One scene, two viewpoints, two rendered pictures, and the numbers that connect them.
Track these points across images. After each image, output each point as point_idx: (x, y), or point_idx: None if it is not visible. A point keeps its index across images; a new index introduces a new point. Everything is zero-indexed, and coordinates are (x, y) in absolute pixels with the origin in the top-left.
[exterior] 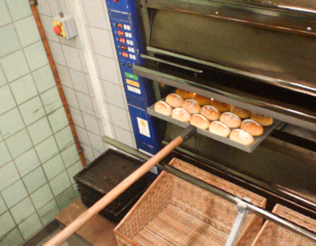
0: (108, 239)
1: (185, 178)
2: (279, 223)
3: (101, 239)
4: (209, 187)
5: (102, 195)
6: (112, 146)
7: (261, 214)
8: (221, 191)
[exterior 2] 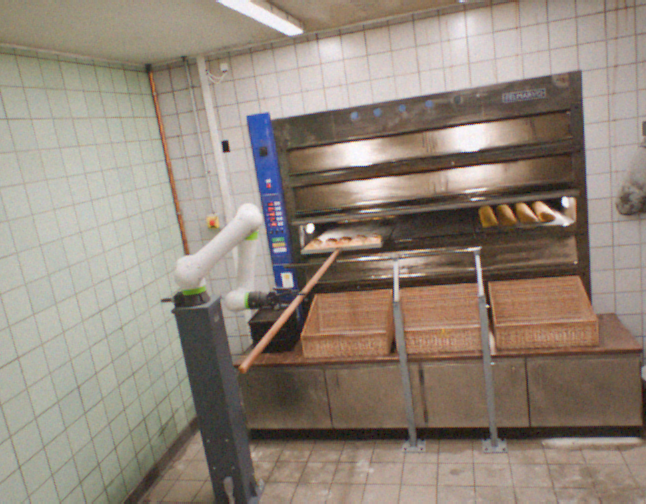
0: (290, 357)
1: (355, 260)
2: (418, 254)
3: (285, 359)
4: (372, 257)
5: None
6: (294, 267)
7: (407, 255)
8: (380, 256)
